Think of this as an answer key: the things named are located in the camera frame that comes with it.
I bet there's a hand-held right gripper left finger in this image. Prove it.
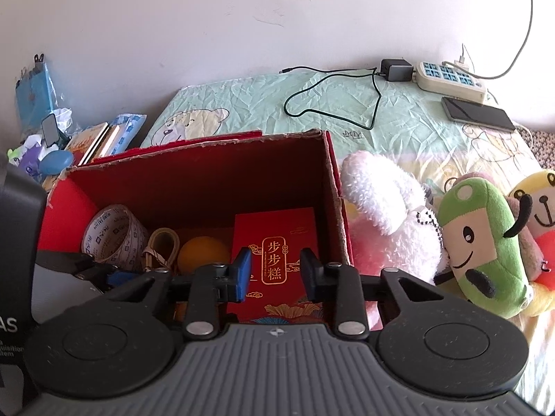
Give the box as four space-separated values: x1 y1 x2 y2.
102 246 253 341

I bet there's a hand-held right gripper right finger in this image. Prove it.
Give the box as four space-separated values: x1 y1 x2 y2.
299 247 447 341

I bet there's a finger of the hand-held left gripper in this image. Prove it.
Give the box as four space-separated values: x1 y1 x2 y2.
37 249 146 292

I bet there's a beige small shoe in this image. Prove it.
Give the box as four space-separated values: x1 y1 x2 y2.
143 227 180 271

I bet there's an orange fruit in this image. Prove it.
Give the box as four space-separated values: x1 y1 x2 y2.
177 236 232 276

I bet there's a small red gift box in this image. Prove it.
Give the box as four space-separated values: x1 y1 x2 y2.
225 207 324 325

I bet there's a red cardboard box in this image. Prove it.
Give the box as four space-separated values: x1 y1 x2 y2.
37 129 356 325

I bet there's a printed packing tape roll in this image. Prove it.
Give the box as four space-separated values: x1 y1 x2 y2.
82 203 150 274

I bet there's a purple toy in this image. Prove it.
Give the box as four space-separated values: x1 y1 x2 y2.
19 147 44 178

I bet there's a blue oval case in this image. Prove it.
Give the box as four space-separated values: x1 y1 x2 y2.
40 150 74 177

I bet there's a white plush rabbit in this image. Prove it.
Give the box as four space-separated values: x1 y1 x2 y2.
340 151 445 287

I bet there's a small standing mirror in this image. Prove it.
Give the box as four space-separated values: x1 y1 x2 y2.
41 113 61 146

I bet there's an orange cover book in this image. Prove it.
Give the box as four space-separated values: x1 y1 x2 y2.
65 122 113 165

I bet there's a clear plastic bag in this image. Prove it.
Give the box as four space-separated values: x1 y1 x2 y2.
54 107 74 133

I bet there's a blue bag with binder clips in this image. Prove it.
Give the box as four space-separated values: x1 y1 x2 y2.
15 54 57 128

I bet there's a blue white plastic pack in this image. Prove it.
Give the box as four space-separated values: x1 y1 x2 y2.
110 113 147 154

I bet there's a green plush toy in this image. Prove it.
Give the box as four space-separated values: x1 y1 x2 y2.
434 177 535 319

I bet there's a green printed bed sheet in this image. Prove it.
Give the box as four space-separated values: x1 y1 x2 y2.
139 69 555 404

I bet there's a black charger adapter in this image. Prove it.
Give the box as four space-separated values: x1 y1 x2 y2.
381 58 413 82

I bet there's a black smartphone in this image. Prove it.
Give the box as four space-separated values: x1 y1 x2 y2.
441 96 516 131

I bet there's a white blue power strip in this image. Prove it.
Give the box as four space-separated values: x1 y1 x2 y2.
412 61 487 104

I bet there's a yellow plush bear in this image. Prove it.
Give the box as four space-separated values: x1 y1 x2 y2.
507 170 555 317

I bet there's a dark floral cloth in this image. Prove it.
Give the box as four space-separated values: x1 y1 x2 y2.
531 129 555 170

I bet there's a black charger cable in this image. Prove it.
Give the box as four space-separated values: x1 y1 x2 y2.
280 67 384 131

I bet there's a white charging cable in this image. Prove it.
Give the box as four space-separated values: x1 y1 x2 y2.
455 43 534 146

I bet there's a grey power cord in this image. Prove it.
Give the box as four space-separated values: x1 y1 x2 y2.
470 0 534 81

